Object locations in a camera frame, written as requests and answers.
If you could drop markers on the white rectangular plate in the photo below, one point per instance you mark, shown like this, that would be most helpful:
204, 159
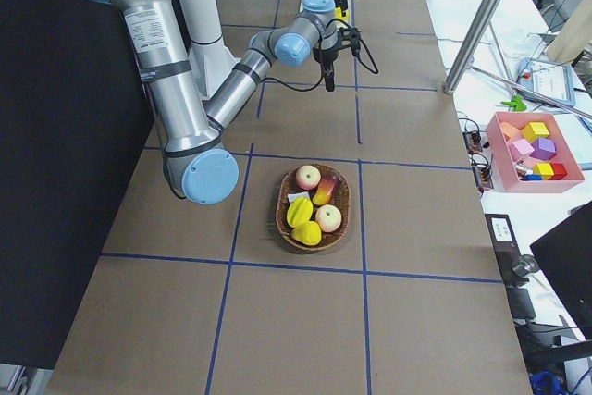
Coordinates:
322, 6

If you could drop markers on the brown wicker basket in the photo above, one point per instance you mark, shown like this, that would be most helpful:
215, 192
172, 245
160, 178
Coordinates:
289, 191

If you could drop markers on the pale peach fruit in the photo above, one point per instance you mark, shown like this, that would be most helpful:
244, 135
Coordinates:
307, 177

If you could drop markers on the yellow starfruit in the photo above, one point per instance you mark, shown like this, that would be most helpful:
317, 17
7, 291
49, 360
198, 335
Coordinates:
299, 212

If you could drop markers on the circuit board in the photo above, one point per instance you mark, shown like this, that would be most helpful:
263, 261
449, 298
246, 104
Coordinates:
472, 140

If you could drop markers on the orange cube block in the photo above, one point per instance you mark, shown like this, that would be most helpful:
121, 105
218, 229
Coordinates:
509, 132

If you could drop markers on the green plastic clip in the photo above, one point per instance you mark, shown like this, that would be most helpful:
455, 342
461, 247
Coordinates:
515, 104

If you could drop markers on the pink plastic box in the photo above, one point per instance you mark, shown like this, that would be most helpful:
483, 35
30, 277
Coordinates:
531, 175

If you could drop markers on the pink cube block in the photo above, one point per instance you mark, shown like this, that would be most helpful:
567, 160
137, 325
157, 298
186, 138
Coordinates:
520, 149

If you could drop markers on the yellow cube block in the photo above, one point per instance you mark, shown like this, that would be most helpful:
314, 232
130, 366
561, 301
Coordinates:
535, 130

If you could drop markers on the purple cube block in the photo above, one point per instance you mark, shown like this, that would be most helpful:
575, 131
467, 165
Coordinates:
544, 149

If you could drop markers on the blue teach pendant tablet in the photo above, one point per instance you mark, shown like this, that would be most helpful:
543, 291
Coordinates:
547, 78

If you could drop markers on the red cube block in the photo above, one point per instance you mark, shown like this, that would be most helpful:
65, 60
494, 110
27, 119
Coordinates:
558, 171

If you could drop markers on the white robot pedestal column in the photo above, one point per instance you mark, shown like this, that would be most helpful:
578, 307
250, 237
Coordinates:
211, 61

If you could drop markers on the silver aluminium frame post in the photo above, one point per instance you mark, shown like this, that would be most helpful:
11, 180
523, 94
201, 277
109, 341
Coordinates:
462, 61

